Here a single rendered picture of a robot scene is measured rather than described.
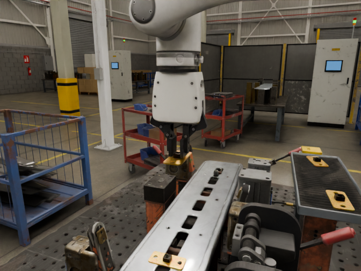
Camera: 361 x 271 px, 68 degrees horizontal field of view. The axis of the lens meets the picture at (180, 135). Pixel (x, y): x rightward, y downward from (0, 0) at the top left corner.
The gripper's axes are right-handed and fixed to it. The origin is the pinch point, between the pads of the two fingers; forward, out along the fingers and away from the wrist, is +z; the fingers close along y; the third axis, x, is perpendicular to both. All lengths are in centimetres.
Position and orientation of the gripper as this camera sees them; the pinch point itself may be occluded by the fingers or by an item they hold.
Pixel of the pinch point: (178, 145)
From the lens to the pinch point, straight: 55.5
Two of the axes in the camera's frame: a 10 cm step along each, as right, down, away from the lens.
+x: -3.1, 2.3, -9.2
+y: -9.5, -0.8, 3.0
